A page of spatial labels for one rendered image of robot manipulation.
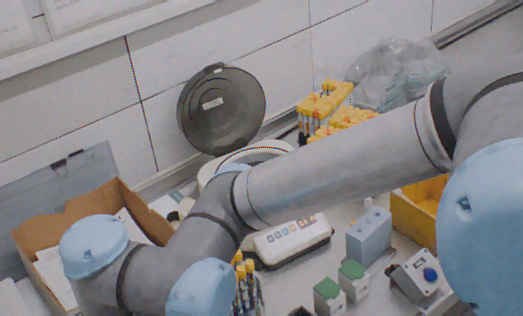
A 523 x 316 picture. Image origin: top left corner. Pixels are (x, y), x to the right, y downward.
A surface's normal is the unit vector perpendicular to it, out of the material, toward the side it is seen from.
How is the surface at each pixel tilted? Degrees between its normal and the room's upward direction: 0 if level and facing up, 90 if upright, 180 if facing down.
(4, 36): 94
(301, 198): 88
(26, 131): 90
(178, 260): 3
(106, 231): 0
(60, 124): 90
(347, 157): 59
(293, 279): 0
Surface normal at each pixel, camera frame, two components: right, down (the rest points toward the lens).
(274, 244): 0.12, -0.57
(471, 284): -0.40, 0.45
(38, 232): 0.65, 0.34
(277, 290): -0.10, -0.83
